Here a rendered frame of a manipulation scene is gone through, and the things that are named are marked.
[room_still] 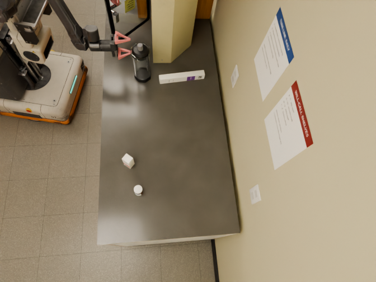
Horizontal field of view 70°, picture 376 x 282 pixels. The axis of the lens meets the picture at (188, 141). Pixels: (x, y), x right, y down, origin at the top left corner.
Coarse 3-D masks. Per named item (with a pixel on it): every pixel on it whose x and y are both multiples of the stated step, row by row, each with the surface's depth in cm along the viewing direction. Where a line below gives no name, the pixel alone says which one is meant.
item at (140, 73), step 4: (144, 44) 146; (148, 56) 143; (136, 60) 146; (140, 60) 145; (144, 60) 146; (148, 60) 149; (136, 64) 149; (140, 64) 148; (144, 64) 148; (148, 64) 151; (136, 68) 152; (140, 68) 151; (144, 68) 152; (148, 68) 154; (136, 72) 156; (140, 72) 154; (144, 72) 155; (148, 72) 158; (136, 76) 160; (140, 76) 158; (144, 76) 158; (148, 76) 161
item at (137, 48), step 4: (136, 44) 144; (140, 44) 140; (132, 48) 144; (136, 48) 143; (140, 48) 140; (144, 48) 143; (148, 48) 145; (132, 52) 143; (136, 52) 142; (140, 52) 142; (144, 52) 142; (148, 52) 144; (136, 56) 142; (140, 56) 142; (144, 56) 143
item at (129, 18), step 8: (104, 0) 136; (112, 0) 140; (120, 0) 144; (128, 0) 148; (136, 0) 153; (144, 0) 159; (112, 8) 144; (120, 8) 148; (128, 8) 153; (136, 8) 158; (144, 8) 164; (112, 16) 147; (120, 16) 152; (128, 16) 157; (136, 16) 163; (144, 16) 169; (120, 24) 157; (128, 24) 162; (136, 24) 168; (120, 32) 162
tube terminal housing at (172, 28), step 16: (160, 0) 127; (176, 0) 129; (192, 0) 141; (160, 16) 136; (176, 16) 139; (192, 16) 153; (160, 32) 146; (176, 32) 150; (192, 32) 167; (160, 48) 157; (176, 48) 163
